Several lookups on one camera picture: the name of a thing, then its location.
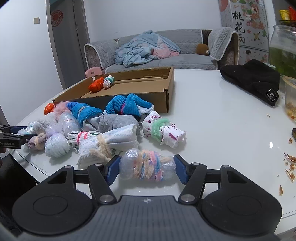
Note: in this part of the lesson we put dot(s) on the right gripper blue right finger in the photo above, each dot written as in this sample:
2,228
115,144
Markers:
193,177

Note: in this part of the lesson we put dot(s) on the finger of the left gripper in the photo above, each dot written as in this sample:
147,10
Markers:
10,139

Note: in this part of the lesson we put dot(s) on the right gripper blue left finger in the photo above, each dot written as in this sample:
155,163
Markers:
101,177

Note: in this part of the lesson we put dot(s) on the white fluffy bundle teal band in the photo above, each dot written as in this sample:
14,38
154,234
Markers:
34,128

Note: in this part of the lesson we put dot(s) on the white towel bundle beige tie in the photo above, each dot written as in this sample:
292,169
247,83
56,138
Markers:
101,148

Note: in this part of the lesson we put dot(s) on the lilac knit sock bundle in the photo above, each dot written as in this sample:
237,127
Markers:
37,143

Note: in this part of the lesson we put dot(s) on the plastic bundle with pastel scrunchie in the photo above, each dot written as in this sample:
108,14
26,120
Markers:
146,165

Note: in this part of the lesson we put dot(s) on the white striped sock bundle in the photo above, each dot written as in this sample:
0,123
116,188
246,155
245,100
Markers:
74,138

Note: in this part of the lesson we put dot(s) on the white mesh bundle lilac scrunchie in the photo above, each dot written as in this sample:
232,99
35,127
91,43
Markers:
56,144

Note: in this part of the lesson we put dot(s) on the orange plastic bundle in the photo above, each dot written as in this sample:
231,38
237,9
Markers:
97,85
49,108

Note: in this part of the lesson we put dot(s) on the grey sock bundle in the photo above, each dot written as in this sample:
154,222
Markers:
112,121

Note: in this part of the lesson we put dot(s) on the white pink-print bundle green scrunchie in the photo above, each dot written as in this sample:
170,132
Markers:
162,130

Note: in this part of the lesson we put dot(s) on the blue sock bundle beige stripes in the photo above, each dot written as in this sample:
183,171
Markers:
88,116

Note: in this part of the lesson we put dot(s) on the clear bubble wrap bundle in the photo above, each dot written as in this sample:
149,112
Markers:
68,123

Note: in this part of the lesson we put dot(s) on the blue sock bundle dark band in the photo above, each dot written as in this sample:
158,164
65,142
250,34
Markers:
129,105

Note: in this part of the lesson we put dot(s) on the white fluffy sock bundle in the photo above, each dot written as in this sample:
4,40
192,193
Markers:
49,119

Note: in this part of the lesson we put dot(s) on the white green sock bundle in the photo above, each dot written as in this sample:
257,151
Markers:
108,81

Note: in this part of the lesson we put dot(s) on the brown cardboard box tray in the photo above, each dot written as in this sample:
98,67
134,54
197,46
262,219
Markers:
154,85

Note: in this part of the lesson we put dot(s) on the pink plastic stool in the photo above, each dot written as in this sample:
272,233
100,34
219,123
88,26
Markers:
92,72

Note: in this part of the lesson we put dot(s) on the black knit hat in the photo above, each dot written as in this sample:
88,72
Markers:
256,78

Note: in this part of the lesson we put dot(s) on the grey sofa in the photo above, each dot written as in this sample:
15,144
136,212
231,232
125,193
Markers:
222,42

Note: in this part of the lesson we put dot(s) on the pink clothing on sofa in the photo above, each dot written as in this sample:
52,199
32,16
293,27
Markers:
164,52

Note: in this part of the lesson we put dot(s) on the brown plush toy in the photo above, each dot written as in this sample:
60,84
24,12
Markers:
202,49

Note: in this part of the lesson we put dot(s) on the plastic snack container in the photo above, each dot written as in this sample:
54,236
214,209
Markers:
290,97

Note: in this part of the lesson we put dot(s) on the light blue blanket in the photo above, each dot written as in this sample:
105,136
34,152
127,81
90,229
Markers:
138,50

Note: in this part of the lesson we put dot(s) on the grey door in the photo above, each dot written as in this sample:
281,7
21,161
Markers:
68,34

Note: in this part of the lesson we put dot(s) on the glass fish tank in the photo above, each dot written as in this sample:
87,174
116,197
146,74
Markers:
282,50

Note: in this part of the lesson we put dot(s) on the decorated grey refrigerator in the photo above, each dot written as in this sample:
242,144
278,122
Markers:
249,20

